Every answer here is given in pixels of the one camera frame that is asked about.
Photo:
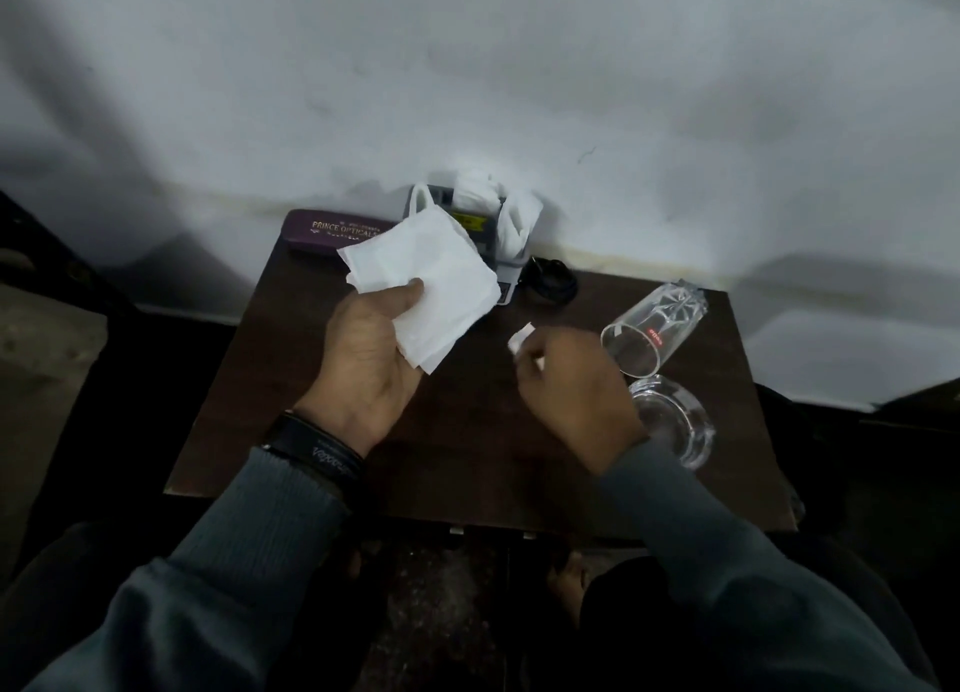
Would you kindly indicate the person's left hand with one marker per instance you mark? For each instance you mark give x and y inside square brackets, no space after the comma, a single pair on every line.
[367,369]

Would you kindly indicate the white tissue wad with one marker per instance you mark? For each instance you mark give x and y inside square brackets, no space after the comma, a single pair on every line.
[521,219]

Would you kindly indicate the clear glass ashtray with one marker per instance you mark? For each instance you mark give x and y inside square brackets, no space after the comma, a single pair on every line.
[675,421]

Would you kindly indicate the person's left forearm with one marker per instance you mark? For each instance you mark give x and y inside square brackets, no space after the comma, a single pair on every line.
[210,594]

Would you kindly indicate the clear drinking glass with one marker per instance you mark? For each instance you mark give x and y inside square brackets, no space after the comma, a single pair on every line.
[652,331]

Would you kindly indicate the black wristwatch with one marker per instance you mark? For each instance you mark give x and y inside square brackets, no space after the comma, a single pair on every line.
[315,451]

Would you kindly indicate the maroon spectacle case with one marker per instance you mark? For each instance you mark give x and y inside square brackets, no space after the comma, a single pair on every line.
[322,234]

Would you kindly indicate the khaki blanket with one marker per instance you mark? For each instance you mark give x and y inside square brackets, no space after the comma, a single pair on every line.
[45,414]

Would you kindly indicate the grey plastic organizer box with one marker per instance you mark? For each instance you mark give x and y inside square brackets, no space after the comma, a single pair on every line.
[510,279]

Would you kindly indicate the dark wooden cabinet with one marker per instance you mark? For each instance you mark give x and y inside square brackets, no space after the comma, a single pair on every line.
[922,402]

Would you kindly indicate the person's right forearm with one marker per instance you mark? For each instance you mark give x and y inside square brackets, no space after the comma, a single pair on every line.
[750,601]

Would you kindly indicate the black bed frame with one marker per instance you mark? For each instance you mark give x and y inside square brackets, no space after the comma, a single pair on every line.
[52,256]

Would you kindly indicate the person's right hand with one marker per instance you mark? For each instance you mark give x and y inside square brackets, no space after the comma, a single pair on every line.
[577,391]

